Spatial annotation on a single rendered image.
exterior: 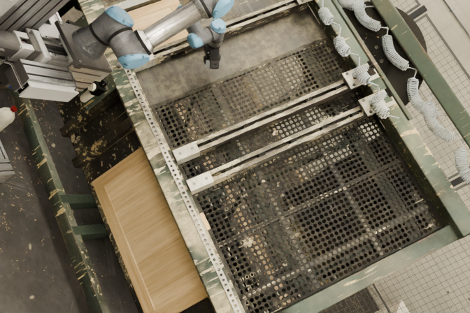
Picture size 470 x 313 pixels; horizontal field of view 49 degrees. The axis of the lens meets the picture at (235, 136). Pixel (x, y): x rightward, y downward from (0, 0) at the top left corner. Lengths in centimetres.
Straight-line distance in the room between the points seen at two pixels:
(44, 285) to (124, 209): 57
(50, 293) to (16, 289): 20
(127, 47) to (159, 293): 139
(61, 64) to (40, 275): 121
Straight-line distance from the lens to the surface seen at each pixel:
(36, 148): 321
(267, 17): 303
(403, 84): 339
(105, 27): 222
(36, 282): 294
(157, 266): 292
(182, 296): 286
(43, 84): 212
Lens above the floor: 207
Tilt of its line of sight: 19 degrees down
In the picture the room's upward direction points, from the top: 56 degrees clockwise
